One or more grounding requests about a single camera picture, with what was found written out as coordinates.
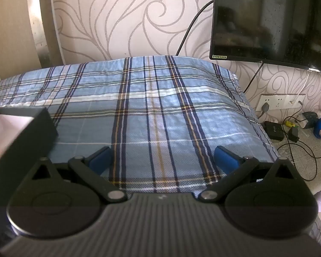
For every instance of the grey plug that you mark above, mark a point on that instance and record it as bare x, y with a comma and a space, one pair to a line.
264, 107

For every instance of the black tray with white inside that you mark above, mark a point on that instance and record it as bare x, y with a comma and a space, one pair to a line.
29, 139

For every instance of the blue plaid blanket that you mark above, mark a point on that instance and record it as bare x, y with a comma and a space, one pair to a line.
149, 112

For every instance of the black flat screen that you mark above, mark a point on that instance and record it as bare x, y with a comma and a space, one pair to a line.
270, 18

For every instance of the metal door frame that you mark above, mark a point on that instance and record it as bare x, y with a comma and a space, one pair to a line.
40, 18

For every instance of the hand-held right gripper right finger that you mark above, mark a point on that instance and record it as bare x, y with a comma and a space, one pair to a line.
224, 160

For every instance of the dark teal round device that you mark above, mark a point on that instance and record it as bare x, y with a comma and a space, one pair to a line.
309, 117

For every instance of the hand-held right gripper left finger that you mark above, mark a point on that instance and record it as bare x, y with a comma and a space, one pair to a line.
100, 159

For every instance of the black power adapter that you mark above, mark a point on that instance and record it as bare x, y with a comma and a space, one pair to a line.
293, 133

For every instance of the white wall socket strip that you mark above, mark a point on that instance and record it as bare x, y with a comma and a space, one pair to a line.
278, 101

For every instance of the small yellow box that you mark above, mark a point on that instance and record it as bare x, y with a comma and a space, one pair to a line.
290, 124

